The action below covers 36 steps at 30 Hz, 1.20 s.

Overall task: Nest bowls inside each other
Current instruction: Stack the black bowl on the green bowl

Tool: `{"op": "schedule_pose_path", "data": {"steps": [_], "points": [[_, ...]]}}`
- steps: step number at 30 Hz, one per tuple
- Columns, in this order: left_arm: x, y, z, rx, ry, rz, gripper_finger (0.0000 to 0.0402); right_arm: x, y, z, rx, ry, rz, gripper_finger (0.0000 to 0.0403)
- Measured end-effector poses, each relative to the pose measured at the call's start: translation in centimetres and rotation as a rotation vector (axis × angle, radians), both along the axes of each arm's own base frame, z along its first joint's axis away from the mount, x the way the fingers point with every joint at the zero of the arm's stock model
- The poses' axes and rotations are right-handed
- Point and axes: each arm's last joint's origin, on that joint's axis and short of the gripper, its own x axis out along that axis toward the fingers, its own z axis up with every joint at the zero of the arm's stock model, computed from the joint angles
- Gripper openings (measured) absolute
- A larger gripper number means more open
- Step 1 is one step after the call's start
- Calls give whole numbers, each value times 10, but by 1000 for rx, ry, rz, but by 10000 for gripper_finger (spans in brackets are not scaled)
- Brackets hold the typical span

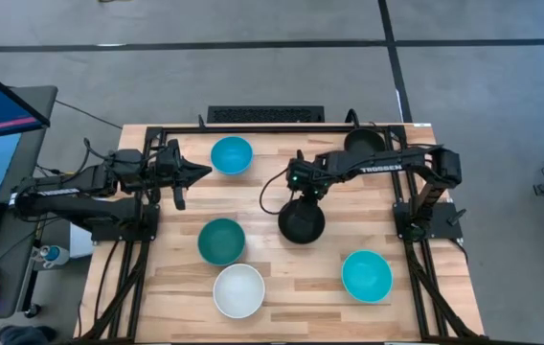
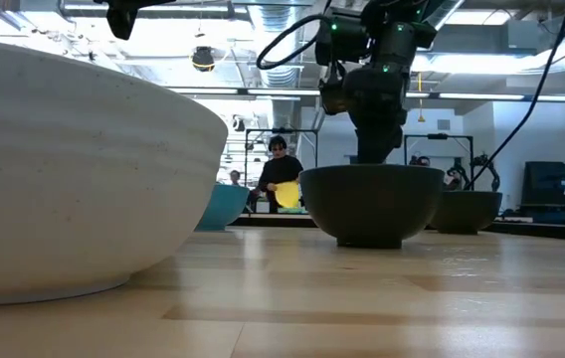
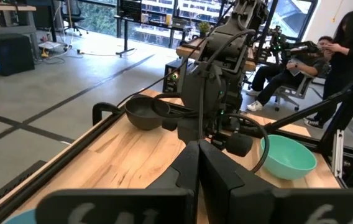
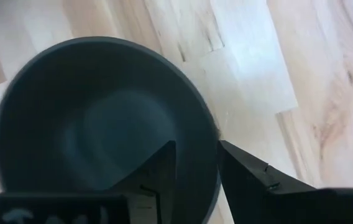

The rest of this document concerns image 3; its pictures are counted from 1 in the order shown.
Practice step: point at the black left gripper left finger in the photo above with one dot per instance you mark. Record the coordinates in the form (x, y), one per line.
(117, 205)

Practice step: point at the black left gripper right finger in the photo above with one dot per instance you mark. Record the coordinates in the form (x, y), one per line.
(241, 199)

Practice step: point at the teal plate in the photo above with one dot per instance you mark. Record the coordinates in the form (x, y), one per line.
(288, 158)

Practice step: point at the black background robot arm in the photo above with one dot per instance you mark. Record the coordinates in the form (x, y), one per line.
(277, 40)

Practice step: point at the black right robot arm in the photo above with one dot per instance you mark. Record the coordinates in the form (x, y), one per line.
(223, 43)

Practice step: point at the black bowl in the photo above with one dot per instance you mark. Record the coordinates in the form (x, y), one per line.
(139, 119)

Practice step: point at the black computer green light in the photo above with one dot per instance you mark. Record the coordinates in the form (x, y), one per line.
(171, 77)

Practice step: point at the wooden table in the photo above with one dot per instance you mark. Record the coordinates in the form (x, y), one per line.
(184, 51)

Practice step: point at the black table clamp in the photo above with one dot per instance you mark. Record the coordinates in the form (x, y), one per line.
(97, 109)

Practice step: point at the small potted plant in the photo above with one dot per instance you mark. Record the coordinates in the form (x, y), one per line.
(204, 27)

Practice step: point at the person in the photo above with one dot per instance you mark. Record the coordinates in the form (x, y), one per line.
(347, 56)
(288, 77)

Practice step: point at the black standing desk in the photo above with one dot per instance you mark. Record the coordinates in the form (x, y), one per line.
(126, 37)

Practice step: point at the black desk monitor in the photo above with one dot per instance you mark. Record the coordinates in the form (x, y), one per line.
(130, 9)

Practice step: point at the white flat box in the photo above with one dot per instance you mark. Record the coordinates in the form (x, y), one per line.
(52, 45)

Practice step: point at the black office chair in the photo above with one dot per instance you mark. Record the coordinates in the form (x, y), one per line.
(74, 15)

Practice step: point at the black computer tower blue lights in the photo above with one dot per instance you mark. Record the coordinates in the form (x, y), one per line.
(8, 53)

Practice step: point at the wooden top desk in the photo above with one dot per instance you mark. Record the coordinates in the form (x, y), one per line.
(5, 7)

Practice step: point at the black aluminium table frame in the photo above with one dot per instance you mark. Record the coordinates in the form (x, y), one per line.
(71, 154)

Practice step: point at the silver aluminium bracket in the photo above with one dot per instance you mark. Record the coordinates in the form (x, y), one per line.
(338, 155)

